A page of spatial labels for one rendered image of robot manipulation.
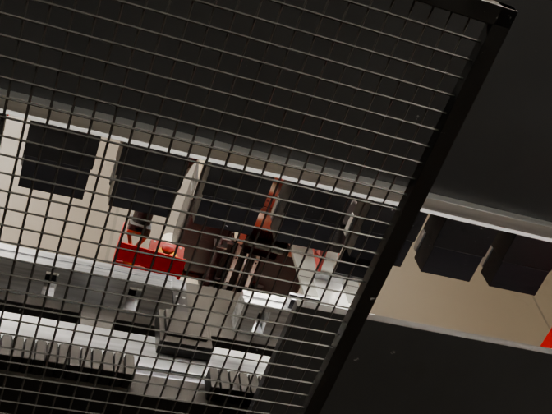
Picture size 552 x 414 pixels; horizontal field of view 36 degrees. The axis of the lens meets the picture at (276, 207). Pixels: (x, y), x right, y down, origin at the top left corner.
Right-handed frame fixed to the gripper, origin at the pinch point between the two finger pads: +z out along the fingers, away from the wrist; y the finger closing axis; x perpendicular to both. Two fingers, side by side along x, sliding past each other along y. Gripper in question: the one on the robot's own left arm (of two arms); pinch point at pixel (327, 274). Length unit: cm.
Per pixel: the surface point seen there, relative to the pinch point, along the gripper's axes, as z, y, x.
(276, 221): -11.6, -23.5, -19.8
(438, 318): 23, 129, 171
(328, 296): 5.0, -0.7, -7.1
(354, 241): -11.2, -3.5, -21.8
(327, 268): -1.4, 1.6, 5.5
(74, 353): 22, -65, -47
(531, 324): 17, 191, 182
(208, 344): 18, -36, -35
